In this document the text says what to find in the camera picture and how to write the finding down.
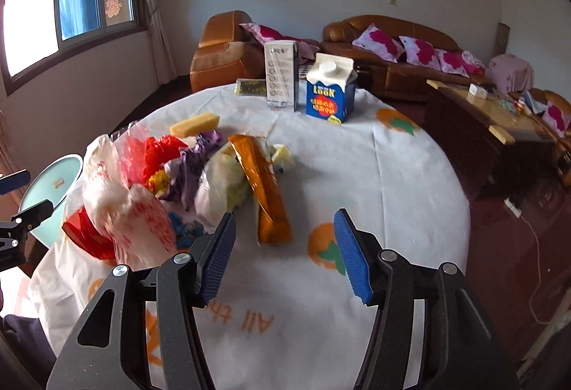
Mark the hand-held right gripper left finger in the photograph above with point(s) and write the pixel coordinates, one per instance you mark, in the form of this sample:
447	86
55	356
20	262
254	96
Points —
221	256

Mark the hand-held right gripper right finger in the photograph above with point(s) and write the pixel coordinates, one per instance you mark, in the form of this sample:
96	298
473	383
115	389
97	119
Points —
352	256

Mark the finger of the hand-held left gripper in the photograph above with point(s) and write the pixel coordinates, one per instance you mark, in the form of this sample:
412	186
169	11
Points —
31	213
13	183

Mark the blue wrapper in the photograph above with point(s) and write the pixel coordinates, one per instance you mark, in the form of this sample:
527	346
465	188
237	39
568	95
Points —
183	231

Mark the red plastic sheet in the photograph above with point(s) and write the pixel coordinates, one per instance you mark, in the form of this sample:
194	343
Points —
82	233

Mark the white yellow-green plastic bag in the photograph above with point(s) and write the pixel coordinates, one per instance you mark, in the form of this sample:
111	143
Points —
218	184

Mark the orange snack wrapper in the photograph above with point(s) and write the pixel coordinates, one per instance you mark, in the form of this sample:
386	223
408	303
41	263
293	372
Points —
265	189

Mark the white red-printed plastic bag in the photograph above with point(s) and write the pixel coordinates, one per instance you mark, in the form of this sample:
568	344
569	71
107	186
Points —
134	220

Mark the small yellow candy wrapper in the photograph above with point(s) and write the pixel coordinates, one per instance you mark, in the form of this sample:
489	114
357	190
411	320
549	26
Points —
158	183

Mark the red plastic wrapper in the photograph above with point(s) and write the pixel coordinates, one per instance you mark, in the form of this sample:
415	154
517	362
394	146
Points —
151	153

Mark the white printed tablecloth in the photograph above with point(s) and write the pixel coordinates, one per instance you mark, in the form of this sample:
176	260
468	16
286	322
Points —
312	175

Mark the purple snack wrapper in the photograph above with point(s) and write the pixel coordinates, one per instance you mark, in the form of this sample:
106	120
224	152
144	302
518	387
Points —
196	162

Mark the dark cloth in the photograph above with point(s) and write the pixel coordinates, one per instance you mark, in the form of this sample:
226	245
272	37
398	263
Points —
18	345

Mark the yellow sponge block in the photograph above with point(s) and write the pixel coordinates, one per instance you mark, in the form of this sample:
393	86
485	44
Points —
194	124

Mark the blue milk carton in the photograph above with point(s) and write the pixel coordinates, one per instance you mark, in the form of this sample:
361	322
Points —
328	100

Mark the white power strip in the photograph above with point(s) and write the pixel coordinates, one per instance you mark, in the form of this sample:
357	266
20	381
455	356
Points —
513	208

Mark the dark snack packet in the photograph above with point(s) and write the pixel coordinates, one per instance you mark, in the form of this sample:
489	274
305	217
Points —
250	87

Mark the brown leather sofa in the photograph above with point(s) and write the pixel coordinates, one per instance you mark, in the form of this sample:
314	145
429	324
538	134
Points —
401	79

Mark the tall white carton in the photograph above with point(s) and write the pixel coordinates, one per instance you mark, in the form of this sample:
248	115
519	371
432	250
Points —
281	77

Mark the checkered seat mat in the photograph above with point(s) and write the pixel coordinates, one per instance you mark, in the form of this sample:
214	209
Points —
305	71

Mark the wooden coffee table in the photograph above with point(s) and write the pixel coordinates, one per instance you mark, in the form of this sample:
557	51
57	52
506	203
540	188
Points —
481	115

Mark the brown leather armchair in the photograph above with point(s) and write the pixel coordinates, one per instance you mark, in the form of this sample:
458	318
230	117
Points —
214	55

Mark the small white box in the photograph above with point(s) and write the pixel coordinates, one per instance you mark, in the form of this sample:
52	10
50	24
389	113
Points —
479	90

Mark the pink crumpled cloth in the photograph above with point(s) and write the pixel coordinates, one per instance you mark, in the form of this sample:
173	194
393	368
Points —
308	50

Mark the pink floral pillow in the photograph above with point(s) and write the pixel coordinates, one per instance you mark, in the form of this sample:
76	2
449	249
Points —
267	34
473	62
419	51
557	117
451	62
379	42

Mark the colourful small items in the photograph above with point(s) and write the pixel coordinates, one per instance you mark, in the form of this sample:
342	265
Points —
506	104

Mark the pink cloth-covered object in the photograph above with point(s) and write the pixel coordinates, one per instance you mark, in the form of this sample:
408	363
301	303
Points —
508	73

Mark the wooden-framed armchair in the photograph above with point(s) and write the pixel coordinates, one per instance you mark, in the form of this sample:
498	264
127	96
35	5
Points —
535	97

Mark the brown upright board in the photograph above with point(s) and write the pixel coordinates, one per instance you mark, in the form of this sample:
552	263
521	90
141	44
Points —
502	39

